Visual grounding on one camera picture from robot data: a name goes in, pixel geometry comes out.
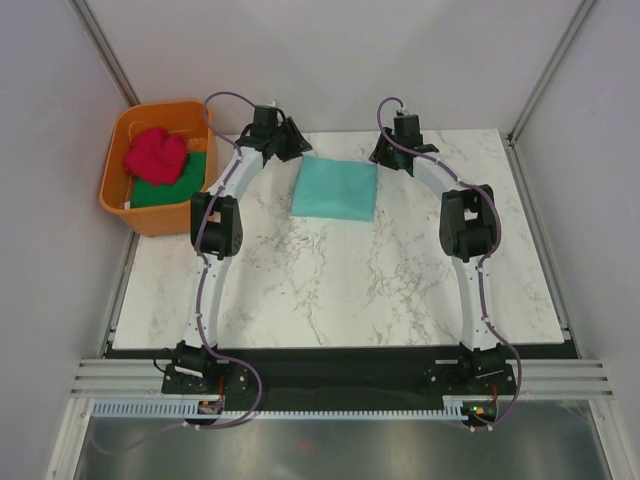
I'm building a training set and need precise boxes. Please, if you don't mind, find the teal t shirt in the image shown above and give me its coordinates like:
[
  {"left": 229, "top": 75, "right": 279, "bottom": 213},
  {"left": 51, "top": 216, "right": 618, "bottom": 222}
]
[{"left": 291, "top": 155, "right": 378, "bottom": 222}]

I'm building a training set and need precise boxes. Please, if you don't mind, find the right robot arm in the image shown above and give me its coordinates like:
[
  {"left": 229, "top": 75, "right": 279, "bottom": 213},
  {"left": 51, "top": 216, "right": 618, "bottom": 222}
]
[{"left": 369, "top": 109, "right": 504, "bottom": 394}]

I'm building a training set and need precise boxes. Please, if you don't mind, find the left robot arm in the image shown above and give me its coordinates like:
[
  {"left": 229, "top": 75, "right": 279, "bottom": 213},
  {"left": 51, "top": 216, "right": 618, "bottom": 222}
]
[{"left": 172, "top": 103, "right": 311, "bottom": 393}]

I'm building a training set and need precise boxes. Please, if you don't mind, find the green t shirt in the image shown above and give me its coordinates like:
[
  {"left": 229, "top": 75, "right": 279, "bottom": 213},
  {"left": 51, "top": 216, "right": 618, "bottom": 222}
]
[{"left": 129, "top": 151, "right": 207, "bottom": 208}]

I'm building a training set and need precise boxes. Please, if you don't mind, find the orange plastic bin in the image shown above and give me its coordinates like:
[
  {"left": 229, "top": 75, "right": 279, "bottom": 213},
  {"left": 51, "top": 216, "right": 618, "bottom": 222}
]
[{"left": 99, "top": 100, "right": 217, "bottom": 237}]

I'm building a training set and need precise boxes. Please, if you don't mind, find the red t shirt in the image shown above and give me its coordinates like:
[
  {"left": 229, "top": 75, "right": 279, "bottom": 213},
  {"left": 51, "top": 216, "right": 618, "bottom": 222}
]
[{"left": 123, "top": 127, "right": 188, "bottom": 185}]

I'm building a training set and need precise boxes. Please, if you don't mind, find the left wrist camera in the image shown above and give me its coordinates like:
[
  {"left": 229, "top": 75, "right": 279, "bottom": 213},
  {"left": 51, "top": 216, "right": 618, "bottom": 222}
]
[{"left": 252, "top": 101, "right": 285, "bottom": 130}]

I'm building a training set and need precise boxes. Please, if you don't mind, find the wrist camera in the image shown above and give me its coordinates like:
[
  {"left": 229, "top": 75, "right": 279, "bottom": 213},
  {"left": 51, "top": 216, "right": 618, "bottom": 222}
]
[
  {"left": 393, "top": 108, "right": 439, "bottom": 153},
  {"left": 252, "top": 101, "right": 285, "bottom": 130}
]

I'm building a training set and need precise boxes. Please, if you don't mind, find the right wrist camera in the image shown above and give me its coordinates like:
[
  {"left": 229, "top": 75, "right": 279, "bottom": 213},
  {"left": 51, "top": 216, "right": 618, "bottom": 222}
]
[{"left": 393, "top": 108, "right": 439, "bottom": 153}]

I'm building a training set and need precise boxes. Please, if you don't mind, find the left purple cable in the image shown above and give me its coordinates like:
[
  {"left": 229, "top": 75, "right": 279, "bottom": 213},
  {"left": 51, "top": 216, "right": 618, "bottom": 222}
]
[{"left": 89, "top": 90, "right": 266, "bottom": 456}]

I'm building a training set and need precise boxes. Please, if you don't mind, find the purple cable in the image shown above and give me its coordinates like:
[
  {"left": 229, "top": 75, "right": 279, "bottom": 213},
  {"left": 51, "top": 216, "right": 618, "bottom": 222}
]
[
  {"left": 89, "top": 90, "right": 266, "bottom": 456},
  {"left": 375, "top": 96, "right": 525, "bottom": 434}
]

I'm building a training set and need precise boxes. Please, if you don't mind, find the left aluminium frame post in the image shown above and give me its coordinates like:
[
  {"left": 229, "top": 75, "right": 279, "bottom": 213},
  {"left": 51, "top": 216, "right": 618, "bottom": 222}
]
[{"left": 69, "top": 0, "right": 140, "bottom": 107}]

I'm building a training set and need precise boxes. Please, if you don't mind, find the aluminium frame post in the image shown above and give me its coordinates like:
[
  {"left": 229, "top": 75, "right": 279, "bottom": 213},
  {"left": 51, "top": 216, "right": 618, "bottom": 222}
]
[
  {"left": 504, "top": 0, "right": 599, "bottom": 147},
  {"left": 69, "top": 0, "right": 140, "bottom": 107}
]

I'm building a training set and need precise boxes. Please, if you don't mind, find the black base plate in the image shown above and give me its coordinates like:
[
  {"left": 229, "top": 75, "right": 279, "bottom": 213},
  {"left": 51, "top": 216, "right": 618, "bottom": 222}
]
[{"left": 162, "top": 346, "right": 516, "bottom": 411}]

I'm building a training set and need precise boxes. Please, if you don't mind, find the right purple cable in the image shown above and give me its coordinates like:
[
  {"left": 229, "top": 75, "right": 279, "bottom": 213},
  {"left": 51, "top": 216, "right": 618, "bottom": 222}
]
[{"left": 375, "top": 96, "right": 525, "bottom": 434}]

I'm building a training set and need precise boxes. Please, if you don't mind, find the right aluminium frame post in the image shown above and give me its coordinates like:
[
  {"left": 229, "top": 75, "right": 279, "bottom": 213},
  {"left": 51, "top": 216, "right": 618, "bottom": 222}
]
[{"left": 504, "top": 0, "right": 599, "bottom": 147}]

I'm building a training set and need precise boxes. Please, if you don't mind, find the white slotted cable duct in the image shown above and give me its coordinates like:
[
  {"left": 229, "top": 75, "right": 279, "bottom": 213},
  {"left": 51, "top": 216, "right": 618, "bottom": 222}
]
[{"left": 91, "top": 396, "right": 468, "bottom": 421}]

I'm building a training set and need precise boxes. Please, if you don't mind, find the aluminium rail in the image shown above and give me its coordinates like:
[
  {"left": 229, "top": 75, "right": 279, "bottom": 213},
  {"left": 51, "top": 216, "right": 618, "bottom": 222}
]
[{"left": 71, "top": 359, "right": 613, "bottom": 400}]

